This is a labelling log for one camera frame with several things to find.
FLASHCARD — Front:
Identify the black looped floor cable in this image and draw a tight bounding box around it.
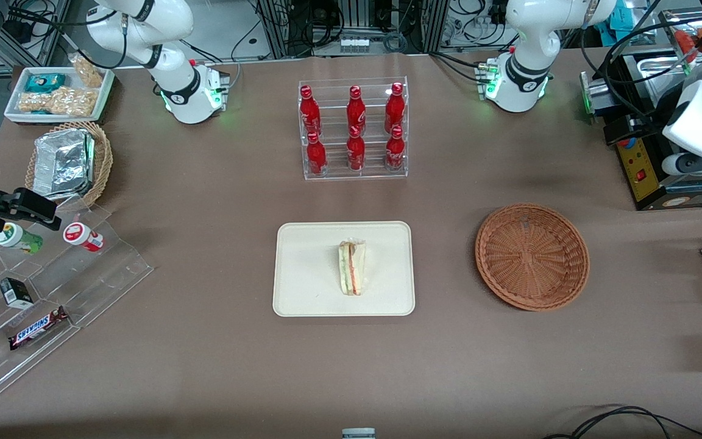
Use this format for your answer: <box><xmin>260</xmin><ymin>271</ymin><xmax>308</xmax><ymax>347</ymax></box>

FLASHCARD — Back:
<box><xmin>542</xmin><ymin>405</ymin><xmax>702</xmax><ymax>439</ymax></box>

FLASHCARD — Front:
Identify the red snack packet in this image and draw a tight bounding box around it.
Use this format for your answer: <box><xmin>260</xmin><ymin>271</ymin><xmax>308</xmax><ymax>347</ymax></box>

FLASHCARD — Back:
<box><xmin>672</xmin><ymin>26</ymin><xmax>702</xmax><ymax>59</ymax></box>

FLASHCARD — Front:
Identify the red yogurt cup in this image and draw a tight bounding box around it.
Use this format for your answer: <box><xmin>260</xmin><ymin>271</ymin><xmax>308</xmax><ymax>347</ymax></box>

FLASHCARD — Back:
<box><xmin>62</xmin><ymin>222</ymin><xmax>105</xmax><ymax>253</ymax></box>

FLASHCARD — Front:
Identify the beige plastic serving tray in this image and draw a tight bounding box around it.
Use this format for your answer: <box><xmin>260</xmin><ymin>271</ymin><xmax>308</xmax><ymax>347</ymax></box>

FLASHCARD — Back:
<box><xmin>272</xmin><ymin>221</ymin><xmax>416</xmax><ymax>318</ymax></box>

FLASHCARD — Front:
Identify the clear acrylic bottle rack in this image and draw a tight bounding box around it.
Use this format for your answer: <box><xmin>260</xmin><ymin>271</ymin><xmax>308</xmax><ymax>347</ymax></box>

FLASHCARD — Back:
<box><xmin>298</xmin><ymin>76</ymin><xmax>410</xmax><ymax>181</ymax></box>

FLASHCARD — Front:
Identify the black yellow grill machine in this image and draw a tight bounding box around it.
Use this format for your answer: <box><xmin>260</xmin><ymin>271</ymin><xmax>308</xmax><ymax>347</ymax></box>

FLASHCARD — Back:
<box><xmin>579</xmin><ymin>46</ymin><xmax>702</xmax><ymax>212</ymax></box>

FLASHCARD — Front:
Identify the red cola bottle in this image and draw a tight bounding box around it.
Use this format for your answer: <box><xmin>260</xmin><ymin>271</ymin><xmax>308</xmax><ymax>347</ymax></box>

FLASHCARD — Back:
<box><xmin>346</xmin><ymin>85</ymin><xmax>367</xmax><ymax>131</ymax></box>
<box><xmin>299</xmin><ymin>85</ymin><xmax>322</xmax><ymax>137</ymax></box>
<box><xmin>306</xmin><ymin>132</ymin><xmax>328</xmax><ymax>177</ymax></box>
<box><xmin>385</xmin><ymin>82</ymin><xmax>406</xmax><ymax>131</ymax></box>
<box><xmin>385</xmin><ymin>125</ymin><xmax>406</xmax><ymax>172</ymax></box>
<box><xmin>346</xmin><ymin>125</ymin><xmax>367</xmax><ymax>172</ymax></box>

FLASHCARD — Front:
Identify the aluminium equipment rack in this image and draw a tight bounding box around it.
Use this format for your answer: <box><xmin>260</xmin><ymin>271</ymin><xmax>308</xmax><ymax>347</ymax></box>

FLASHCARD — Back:
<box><xmin>256</xmin><ymin>0</ymin><xmax>450</xmax><ymax>57</ymax></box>

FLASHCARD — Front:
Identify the triangle sandwich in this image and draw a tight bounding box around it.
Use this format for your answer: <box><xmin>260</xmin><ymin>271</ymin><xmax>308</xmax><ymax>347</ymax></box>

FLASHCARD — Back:
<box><xmin>337</xmin><ymin>238</ymin><xmax>367</xmax><ymax>297</ymax></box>

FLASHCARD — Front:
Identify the small clear peanut snack bag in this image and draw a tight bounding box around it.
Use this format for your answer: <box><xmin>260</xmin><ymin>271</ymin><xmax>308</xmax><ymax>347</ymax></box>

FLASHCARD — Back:
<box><xmin>69</xmin><ymin>53</ymin><xmax>105</xmax><ymax>88</ymax></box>

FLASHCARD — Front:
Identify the brown Snickers bar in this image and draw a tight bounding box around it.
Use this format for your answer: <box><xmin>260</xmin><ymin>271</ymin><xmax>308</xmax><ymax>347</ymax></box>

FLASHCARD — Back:
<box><xmin>9</xmin><ymin>306</ymin><xmax>71</xmax><ymax>351</ymax></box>

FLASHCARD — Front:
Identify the silver foil container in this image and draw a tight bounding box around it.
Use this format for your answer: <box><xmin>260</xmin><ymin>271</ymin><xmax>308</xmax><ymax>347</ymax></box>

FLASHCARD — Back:
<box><xmin>32</xmin><ymin>128</ymin><xmax>95</xmax><ymax>201</ymax></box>

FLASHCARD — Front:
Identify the oval tan wicker basket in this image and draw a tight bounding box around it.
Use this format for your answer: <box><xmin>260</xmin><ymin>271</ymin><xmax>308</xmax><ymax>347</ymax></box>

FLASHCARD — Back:
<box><xmin>24</xmin><ymin>121</ymin><xmax>113</xmax><ymax>212</ymax></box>

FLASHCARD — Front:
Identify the small black carton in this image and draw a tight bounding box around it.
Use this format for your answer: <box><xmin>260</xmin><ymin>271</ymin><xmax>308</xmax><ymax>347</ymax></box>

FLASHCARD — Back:
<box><xmin>0</xmin><ymin>277</ymin><xmax>35</xmax><ymax>309</ymax></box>

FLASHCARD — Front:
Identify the green yogurt cup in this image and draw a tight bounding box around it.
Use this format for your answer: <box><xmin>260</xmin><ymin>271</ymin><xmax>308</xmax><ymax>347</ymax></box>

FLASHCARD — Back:
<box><xmin>0</xmin><ymin>223</ymin><xmax>44</xmax><ymax>255</ymax></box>

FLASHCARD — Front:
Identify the teal snack packet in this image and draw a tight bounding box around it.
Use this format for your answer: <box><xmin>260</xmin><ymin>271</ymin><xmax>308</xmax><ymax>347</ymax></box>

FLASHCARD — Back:
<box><xmin>24</xmin><ymin>73</ymin><xmax>67</xmax><ymax>94</ymax></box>

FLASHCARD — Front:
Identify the round brown wicker basket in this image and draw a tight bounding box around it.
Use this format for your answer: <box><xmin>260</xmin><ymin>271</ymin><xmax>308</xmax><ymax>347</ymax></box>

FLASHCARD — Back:
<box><xmin>475</xmin><ymin>203</ymin><xmax>590</xmax><ymax>312</ymax></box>

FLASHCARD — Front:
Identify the teal box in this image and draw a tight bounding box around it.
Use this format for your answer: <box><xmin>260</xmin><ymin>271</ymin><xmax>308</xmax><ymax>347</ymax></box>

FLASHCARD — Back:
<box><xmin>606</xmin><ymin>0</ymin><xmax>651</xmax><ymax>32</ymax></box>

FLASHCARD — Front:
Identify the white rectangular snack tray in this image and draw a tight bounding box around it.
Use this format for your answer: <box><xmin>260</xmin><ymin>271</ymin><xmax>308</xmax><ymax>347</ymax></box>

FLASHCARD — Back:
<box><xmin>4</xmin><ymin>66</ymin><xmax>116</xmax><ymax>125</ymax></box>

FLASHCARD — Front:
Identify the large clear peanut snack bag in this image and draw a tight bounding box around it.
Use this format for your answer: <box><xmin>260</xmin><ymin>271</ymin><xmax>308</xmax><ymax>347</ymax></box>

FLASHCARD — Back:
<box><xmin>17</xmin><ymin>87</ymin><xmax>98</xmax><ymax>117</ymax></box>

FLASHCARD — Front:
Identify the clear acrylic stepped stand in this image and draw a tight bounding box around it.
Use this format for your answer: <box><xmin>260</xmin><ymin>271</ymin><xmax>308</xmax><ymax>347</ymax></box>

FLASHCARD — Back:
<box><xmin>0</xmin><ymin>204</ymin><xmax>154</xmax><ymax>413</ymax></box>

